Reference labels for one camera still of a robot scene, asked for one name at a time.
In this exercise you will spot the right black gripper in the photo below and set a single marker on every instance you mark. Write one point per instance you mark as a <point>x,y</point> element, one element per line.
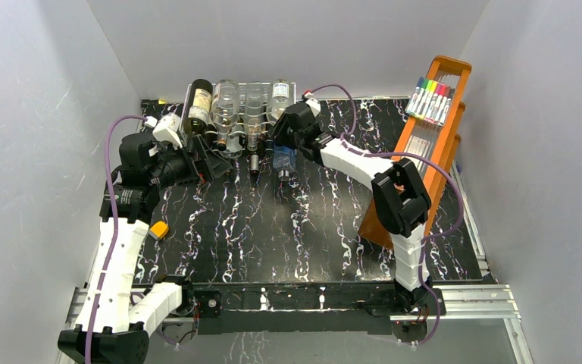
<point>278,132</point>

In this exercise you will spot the clear ribbed glass bottle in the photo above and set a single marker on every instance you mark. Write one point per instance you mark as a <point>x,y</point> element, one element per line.
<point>253,108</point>

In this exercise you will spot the clear round glass bottle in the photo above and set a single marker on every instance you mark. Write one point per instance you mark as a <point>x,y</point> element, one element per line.
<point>224,110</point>

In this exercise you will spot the brown lower rack bottle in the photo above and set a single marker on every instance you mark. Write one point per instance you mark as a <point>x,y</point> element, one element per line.
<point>255,153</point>

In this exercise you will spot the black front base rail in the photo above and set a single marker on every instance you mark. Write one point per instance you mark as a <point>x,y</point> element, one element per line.
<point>376,307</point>

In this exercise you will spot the yellow grey small block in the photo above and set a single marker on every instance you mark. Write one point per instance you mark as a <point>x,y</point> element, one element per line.
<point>158,230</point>

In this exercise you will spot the clear labelled glass bottle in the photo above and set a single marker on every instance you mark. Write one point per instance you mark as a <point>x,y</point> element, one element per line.
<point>280,96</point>

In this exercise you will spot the white wire wine rack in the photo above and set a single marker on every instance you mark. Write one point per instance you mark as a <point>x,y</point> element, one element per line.
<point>236,143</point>

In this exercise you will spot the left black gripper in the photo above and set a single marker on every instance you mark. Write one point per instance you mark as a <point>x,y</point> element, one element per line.
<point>210,164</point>

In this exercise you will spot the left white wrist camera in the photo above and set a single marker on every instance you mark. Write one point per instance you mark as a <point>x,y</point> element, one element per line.
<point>166,129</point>

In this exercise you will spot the dark wine bottle gold cap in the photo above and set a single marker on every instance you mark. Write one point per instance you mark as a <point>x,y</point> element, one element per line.
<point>197,110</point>

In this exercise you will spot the blue square glass bottle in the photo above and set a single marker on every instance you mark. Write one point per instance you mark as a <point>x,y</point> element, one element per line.
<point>284,162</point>

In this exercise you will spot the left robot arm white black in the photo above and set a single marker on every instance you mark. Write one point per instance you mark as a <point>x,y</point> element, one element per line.
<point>110,328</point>

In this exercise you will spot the pack of coloured markers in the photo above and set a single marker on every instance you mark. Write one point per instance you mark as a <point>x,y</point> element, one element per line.
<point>431,101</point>

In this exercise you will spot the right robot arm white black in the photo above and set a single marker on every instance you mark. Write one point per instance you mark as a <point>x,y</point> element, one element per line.
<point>401,200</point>

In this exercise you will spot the orange wooden rack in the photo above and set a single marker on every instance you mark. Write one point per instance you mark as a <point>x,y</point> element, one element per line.
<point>436,143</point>

